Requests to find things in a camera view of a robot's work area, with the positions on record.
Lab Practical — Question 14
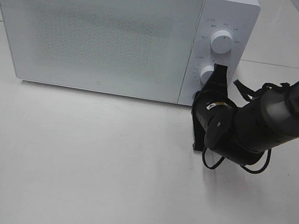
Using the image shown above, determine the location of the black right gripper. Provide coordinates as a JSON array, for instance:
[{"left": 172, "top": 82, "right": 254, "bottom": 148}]
[{"left": 191, "top": 63, "right": 234, "bottom": 128}]

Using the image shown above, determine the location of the white timer knob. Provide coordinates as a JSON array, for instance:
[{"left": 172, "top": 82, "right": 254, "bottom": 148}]
[{"left": 200, "top": 65, "right": 214, "bottom": 85}]

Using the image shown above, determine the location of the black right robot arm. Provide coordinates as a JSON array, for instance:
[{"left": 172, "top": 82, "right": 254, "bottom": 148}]
[{"left": 191, "top": 64, "right": 299, "bottom": 170}]

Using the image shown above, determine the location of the upper white power knob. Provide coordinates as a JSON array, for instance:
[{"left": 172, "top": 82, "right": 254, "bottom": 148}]
[{"left": 210, "top": 28, "right": 235, "bottom": 54}]

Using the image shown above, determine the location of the white microwave oven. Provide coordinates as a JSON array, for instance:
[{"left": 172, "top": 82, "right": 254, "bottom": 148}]
[{"left": 0, "top": 0, "right": 263, "bottom": 121}]

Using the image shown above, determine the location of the black camera cable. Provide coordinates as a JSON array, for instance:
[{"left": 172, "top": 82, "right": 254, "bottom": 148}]
[{"left": 199, "top": 137, "right": 274, "bottom": 179}]

